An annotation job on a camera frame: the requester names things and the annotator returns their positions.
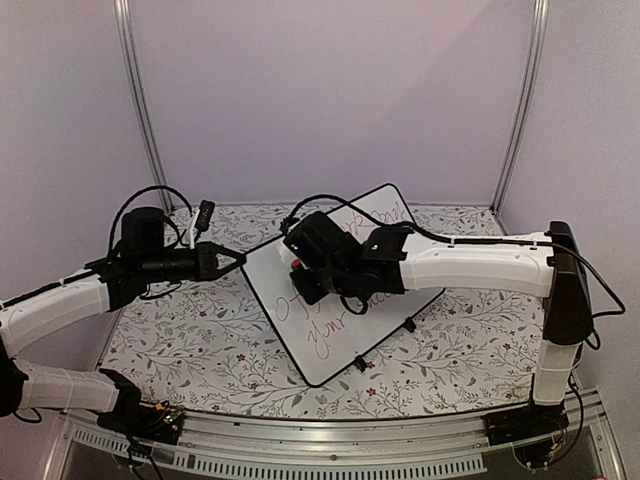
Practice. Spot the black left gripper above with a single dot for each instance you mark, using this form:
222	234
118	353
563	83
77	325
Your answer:
207	268

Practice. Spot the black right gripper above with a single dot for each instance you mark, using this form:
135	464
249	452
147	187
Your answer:
308	292

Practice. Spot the white dry-erase whiteboard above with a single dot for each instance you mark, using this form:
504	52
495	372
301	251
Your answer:
324	339

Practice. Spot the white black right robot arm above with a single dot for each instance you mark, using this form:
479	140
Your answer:
402	257

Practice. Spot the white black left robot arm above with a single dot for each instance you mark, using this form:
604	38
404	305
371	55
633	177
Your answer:
139	260

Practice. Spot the floral patterned table mat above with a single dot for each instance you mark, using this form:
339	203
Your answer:
210	347

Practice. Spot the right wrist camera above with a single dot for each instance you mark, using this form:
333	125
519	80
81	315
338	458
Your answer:
287	257

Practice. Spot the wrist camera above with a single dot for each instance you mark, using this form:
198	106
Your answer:
200	221
287	257

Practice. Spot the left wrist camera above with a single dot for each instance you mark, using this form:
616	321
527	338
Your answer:
200	221

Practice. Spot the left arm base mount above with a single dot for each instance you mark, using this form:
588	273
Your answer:
131	417

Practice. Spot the aluminium front rail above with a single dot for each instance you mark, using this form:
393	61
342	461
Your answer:
214	446

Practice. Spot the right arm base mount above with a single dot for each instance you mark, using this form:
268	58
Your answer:
524	422

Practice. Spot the left aluminium frame post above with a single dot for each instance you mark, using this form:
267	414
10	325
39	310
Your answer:
125	28

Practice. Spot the aluminium frame post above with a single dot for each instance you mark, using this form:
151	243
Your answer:
531	69
125	28

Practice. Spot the right aluminium frame post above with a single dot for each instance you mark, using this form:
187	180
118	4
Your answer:
531	69

